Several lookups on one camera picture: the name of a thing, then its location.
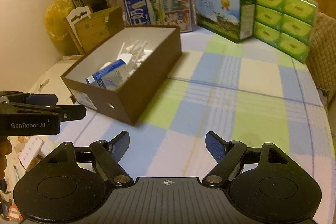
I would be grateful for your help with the cow picture milk carton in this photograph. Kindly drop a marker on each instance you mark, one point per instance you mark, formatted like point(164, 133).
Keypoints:
point(232, 19)

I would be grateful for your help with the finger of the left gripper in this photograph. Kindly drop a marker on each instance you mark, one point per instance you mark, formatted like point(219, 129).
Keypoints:
point(20, 111)
point(29, 98)

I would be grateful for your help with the blue cartoon milk carton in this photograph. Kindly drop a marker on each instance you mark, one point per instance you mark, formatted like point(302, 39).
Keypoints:
point(160, 12)

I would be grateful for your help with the brown cardboard storage box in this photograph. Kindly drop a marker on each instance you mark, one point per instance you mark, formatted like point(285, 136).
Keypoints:
point(127, 103)

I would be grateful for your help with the person's left hand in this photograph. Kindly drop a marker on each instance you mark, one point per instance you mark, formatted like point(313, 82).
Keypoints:
point(5, 149)

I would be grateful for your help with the green tissue pack bundle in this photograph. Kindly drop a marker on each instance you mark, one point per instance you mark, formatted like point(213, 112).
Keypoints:
point(286, 25)

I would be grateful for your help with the white wifi router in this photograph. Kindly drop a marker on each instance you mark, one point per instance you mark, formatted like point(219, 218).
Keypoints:
point(139, 52)

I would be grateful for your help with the blue medicine box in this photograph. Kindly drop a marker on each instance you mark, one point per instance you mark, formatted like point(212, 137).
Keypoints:
point(110, 77)

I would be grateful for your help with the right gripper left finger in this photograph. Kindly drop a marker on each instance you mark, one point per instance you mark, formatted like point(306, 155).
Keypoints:
point(71, 183)

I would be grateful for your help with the open brown cardboard carton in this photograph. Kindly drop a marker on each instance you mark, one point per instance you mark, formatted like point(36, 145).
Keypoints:
point(102, 24)

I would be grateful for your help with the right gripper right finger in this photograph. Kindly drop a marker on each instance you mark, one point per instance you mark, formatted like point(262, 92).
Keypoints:
point(264, 183)

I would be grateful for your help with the beige quilted chair back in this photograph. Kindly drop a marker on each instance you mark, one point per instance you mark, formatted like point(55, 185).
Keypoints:
point(321, 57)

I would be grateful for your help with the white cardboard hanger tag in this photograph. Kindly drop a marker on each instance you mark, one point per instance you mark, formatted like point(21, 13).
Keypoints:
point(71, 19)

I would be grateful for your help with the checked tablecloth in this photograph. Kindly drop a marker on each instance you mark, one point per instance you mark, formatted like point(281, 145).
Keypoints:
point(249, 92)

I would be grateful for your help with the yellow plastic bag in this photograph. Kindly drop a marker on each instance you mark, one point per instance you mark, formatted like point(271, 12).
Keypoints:
point(55, 14)

